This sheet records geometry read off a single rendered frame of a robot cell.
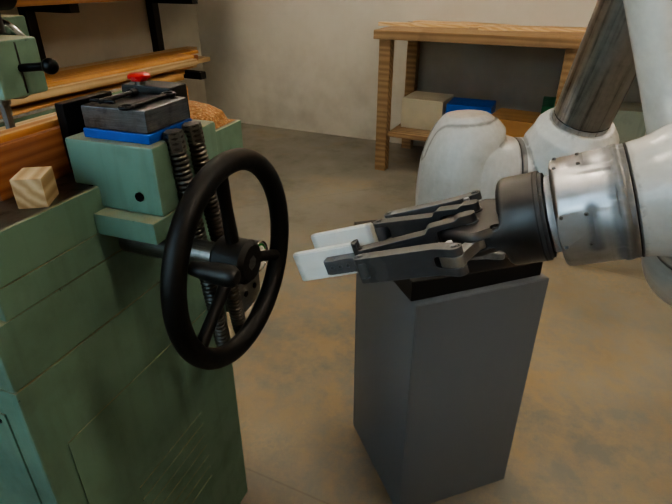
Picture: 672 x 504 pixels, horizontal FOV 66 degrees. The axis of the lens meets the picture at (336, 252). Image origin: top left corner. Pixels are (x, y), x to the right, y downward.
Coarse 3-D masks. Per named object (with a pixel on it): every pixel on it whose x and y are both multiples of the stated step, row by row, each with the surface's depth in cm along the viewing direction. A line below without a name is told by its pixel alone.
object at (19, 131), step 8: (40, 120) 69; (48, 120) 69; (56, 120) 69; (16, 128) 65; (24, 128) 65; (32, 128) 66; (40, 128) 67; (48, 128) 68; (0, 136) 62; (8, 136) 63; (16, 136) 64
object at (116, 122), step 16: (128, 96) 68; (144, 96) 68; (176, 96) 68; (96, 112) 64; (112, 112) 63; (128, 112) 62; (144, 112) 61; (160, 112) 64; (176, 112) 67; (96, 128) 65; (112, 128) 64; (128, 128) 63; (144, 128) 62; (160, 128) 64
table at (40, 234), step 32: (224, 128) 93; (64, 192) 65; (96, 192) 67; (0, 224) 57; (32, 224) 59; (64, 224) 63; (96, 224) 68; (128, 224) 66; (160, 224) 65; (0, 256) 56; (32, 256) 60
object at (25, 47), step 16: (0, 48) 64; (16, 48) 66; (32, 48) 68; (0, 64) 64; (16, 64) 66; (0, 80) 65; (16, 80) 67; (32, 80) 69; (0, 96) 66; (16, 96) 67
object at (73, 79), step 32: (32, 0) 250; (64, 0) 265; (96, 0) 281; (128, 0) 300; (160, 0) 367; (192, 0) 357; (32, 32) 298; (160, 32) 384; (96, 64) 327; (128, 64) 327; (160, 64) 339; (192, 64) 360; (32, 96) 261; (64, 96) 286
